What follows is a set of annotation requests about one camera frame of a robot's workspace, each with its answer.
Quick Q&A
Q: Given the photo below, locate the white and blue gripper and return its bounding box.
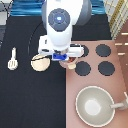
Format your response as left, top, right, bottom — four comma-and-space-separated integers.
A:
38, 35, 84, 61

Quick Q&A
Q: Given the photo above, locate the pink pot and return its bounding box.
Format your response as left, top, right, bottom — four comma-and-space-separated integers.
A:
60, 57, 78, 70

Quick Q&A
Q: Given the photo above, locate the black burner front left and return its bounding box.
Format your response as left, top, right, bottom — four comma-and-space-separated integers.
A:
75, 61, 91, 76

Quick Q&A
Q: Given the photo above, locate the black burner back right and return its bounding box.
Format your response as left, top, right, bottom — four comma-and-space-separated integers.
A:
96, 44, 111, 57

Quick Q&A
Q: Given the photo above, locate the black table mat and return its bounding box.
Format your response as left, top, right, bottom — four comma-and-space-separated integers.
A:
0, 14, 110, 128

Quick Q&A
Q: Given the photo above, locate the pink stove board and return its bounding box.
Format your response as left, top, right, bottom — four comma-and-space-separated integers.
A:
66, 40, 128, 128

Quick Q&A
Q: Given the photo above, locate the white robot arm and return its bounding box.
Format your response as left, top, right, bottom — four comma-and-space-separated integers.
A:
38, 0, 92, 61

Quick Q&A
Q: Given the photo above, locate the black burner front right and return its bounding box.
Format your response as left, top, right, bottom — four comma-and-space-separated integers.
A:
98, 61, 115, 76

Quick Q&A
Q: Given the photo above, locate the cream round plate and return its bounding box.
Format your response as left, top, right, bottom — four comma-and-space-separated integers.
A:
31, 55, 50, 72

